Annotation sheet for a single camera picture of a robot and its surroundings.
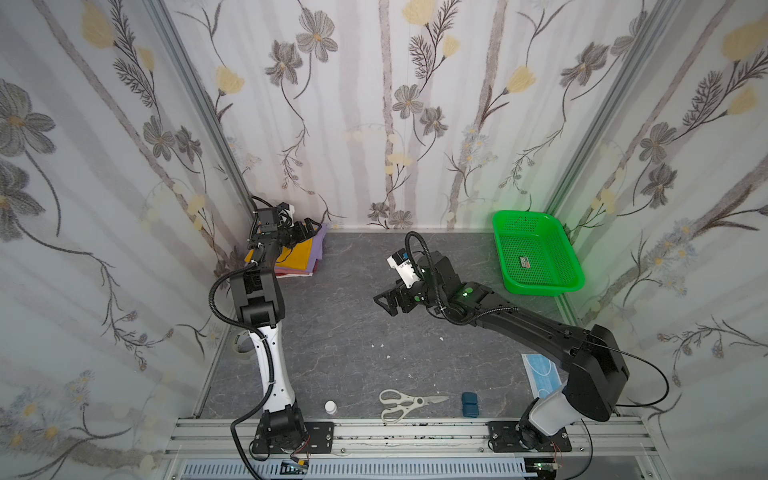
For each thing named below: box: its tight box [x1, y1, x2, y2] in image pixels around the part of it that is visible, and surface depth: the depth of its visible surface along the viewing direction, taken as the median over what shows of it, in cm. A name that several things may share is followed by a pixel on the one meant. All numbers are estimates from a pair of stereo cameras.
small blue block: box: [461, 392, 479, 418], surface depth 81 cm
